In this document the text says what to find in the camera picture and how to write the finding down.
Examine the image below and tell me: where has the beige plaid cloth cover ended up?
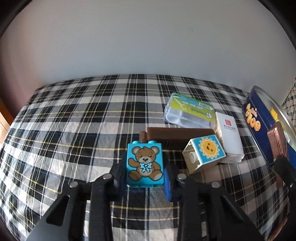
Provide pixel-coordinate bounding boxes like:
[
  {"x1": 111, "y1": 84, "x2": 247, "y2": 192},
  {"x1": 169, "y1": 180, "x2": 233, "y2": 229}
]
[{"x1": 282, "y1": 80, "x2": 296, "y2": 126}]

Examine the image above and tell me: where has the sun picture toy block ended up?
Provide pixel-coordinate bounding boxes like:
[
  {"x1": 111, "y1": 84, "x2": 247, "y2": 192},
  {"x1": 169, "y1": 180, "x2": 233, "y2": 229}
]
[{"x1": 182, "y1": 134, "x2": 226, "y2": 175}]

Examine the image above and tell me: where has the brown wooden comb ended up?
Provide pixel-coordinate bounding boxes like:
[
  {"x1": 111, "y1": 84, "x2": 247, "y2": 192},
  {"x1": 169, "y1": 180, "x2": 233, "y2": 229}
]
[{"x1": 139, "y1": 127, "x2": 215, "y2": 150}]

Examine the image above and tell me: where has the green label plastic case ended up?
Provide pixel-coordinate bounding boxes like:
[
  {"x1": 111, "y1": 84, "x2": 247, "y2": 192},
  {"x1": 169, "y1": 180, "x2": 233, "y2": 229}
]
[{"x1": 164, "y1": 92, "x2": 215, "y2": 128}]

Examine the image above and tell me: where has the yellow studded toy brick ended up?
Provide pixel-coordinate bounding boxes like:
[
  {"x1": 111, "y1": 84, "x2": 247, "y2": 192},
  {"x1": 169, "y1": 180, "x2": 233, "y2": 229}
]
[{"x1": 269, "y1": 108, "x2": 280, "y2": 122}]

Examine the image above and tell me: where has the white cardboard box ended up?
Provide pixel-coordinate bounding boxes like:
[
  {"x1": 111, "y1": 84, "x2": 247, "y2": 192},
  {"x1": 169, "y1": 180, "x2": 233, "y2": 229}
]
[{"x1": 214, "y1": 112, "x2": 244, "y2": 164}]

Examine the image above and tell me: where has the black white plaid tablecloth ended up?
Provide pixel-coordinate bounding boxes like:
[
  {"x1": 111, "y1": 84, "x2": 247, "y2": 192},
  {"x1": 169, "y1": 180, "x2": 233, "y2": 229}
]
[{"x1": 1, "y1": 74, "x2": 290, "y2": 240}]

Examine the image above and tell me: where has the round blue cookie tin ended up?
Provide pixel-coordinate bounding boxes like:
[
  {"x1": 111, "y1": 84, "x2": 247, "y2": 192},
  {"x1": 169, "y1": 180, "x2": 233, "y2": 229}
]
[{"x1": 242, "y1": 86, "x2": 295, "y2": 167}]

